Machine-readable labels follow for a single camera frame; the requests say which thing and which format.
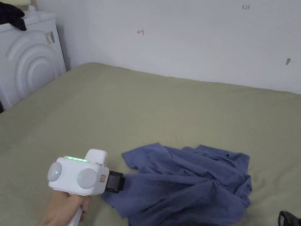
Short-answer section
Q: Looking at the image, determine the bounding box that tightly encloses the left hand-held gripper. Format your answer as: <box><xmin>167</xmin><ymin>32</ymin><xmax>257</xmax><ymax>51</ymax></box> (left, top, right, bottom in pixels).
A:
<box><xmin>47</xmin><ymin>149</ymin><xmax>126</xmax><ymax>226</ymax></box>

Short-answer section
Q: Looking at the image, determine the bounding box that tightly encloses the dark blue shirt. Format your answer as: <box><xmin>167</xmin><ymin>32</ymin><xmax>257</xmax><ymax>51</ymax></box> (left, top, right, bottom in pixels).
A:
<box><xmin>101</xmin><ymin>142</ymin><xmax>252</xmax><ymax>226</ymax></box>

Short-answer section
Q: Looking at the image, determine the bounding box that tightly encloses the person's left hand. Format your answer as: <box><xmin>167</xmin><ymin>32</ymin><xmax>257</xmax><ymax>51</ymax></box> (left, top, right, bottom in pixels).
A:
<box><xmin>35</xmin><ymin>190</ymin><xmax>92</xmax><ymax>226</ymax></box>

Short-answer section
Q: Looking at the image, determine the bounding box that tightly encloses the bed with pale green sheet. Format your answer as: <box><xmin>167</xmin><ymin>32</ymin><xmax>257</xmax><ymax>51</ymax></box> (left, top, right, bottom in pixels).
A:
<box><xmin>0</xmin><ymin>62</ymin><xmax>301</xmax><ymax>226</ymax></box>

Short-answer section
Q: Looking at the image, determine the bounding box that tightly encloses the white washing machine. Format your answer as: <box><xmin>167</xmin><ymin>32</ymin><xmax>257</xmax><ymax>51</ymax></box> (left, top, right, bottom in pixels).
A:
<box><xmin>0</xmin><ymin>4</ymin><xmax>67</xmax><ymax>111</ymax></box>

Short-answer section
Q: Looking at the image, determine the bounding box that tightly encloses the black garment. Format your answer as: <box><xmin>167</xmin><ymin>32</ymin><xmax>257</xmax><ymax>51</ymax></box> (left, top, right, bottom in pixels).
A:
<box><xmin>0</xmin><ymin>3</ymin><xmax>27</xmax><ymax>31</ymax></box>

